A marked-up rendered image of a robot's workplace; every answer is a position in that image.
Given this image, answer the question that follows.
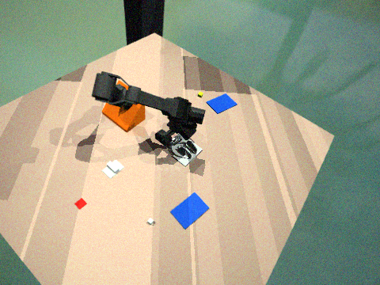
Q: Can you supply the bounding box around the blue rectangular plate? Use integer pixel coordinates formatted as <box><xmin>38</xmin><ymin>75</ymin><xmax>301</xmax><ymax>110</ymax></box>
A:
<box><xmin>170</xmin><ymin>192</ymin><xmax>209</xmax><ymax>229</ymax></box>

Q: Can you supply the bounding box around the blue flat square plate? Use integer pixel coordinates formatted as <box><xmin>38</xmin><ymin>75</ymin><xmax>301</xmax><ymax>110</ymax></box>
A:
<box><xmin>206</xmin><ymin>93</ymin><xmax>237</xmax><ymax>114</ymax></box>

